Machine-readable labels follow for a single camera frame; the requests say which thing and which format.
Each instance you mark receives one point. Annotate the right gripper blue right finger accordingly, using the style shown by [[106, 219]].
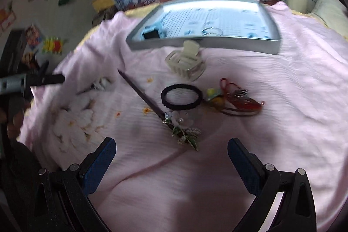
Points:
[[296, 211]]

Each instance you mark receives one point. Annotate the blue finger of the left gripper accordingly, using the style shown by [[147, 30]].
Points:
[[35, 80]]

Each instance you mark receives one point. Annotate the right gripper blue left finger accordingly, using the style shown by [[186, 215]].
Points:
[[81, 180]]

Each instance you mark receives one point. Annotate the dark flower hair stick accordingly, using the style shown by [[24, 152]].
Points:
[[186, 135]]

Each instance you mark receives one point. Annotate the beige hair claw clip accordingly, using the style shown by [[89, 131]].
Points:
[[186, 63]]

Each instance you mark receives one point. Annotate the pink bed blanket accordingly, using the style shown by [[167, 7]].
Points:
[[156, 184]]

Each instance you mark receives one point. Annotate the grey bag on floor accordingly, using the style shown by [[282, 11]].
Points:
[[103, 15]]

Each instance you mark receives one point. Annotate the yellow wooden box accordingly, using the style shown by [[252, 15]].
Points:
[[100, 5]]

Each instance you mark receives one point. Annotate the light blue smart watch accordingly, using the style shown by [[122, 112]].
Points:
[[153, 32]]

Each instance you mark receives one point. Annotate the grey shallow tray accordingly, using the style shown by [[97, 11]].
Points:
[[228, 24]]

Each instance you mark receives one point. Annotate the white pillow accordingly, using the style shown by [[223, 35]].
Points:
[[333, 14]]

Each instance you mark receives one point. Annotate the yellow cartoon wall sticker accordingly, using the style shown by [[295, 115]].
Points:
[[53, 45]]

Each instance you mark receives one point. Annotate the anime wall poster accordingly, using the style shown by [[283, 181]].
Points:
[[33, 36]]

